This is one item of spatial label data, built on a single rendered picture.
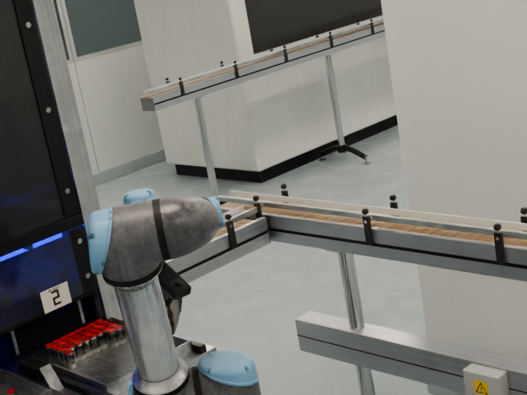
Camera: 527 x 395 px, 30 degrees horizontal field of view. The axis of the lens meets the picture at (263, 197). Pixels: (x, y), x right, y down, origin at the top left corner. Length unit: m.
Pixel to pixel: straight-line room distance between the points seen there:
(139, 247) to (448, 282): 2.06
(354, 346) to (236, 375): 1.26
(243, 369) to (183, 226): 0.39
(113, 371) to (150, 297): 0.62
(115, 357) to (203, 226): 0.81
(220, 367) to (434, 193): 1.72
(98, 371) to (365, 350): 1.05
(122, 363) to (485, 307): 1.57
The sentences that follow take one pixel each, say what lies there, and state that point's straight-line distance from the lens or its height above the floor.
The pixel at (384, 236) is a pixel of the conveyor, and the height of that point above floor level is 0.92.
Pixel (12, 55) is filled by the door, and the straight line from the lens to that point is 2.56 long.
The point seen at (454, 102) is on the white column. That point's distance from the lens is 3.42.
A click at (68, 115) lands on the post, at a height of 1.47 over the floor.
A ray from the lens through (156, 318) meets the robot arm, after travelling 1.92.
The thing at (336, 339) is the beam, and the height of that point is 0.51.
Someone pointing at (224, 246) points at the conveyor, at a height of 0.90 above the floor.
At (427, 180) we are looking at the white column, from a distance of 3.59.
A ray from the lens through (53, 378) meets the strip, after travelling 2.46.
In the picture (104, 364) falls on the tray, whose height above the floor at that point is 0.88.
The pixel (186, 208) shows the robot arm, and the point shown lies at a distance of 1.80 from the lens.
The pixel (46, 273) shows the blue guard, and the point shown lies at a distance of 2.63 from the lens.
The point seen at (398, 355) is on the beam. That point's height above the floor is 0.51.
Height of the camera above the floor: 1.88
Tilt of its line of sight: 16 degrees down
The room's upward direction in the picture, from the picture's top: 10 degrees counter-clockwise
